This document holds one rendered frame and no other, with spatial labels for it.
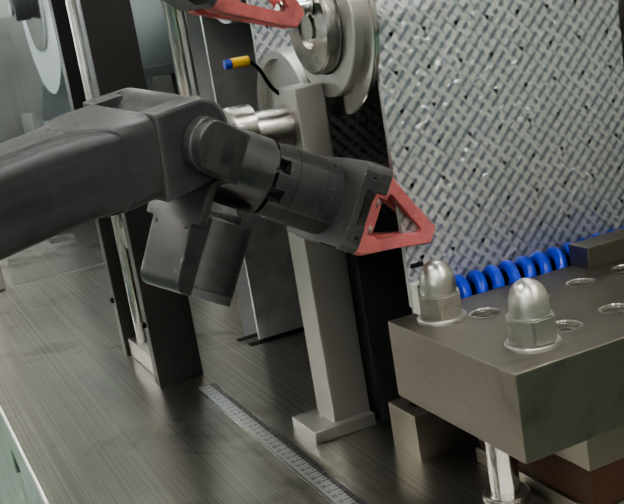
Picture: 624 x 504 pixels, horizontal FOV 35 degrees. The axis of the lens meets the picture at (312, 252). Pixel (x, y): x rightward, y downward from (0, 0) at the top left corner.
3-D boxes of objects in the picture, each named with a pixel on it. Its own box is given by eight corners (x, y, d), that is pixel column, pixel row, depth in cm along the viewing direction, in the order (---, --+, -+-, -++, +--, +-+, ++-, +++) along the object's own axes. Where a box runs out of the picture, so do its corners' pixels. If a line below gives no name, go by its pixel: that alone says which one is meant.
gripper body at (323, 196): (363, 255, 72) (273, 227, 69) (304, 236, 81) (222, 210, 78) (390, 169, 72) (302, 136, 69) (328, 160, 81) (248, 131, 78)
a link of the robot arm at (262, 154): (212, 110, 68) (185, 114, 73) (184, 207, 68) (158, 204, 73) (299, 142, 71) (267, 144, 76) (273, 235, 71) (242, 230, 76)
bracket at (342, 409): (289, 431, 91) (229, 96, 84) (351, 409, 93) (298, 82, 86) (312, 448, 87) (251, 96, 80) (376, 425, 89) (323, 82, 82)
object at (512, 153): (409, 307, 81) (377, 77, 76) (634, 239, 90) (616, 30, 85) (412, 308, 80) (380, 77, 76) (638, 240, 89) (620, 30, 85)
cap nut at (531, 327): (493, 345, 66) (485, 280, 65) (538, 330, 68) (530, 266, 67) (527, 358, 63) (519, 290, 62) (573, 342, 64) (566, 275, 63)
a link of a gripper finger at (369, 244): (434, 280, 78) (332, 247, 74) (389, 265, 84) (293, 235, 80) (461, 196, 78) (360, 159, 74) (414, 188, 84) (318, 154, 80)
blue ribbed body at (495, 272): (426, 320, 81) (420, 278, 80) (632, 256, 89) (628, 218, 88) (449, 329, 77) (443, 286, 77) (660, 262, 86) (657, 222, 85)
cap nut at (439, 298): (408, 320, 74) (399, 262, 73) (449, 307, 76) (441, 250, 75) (434, 330, 71) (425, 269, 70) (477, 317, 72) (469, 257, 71)
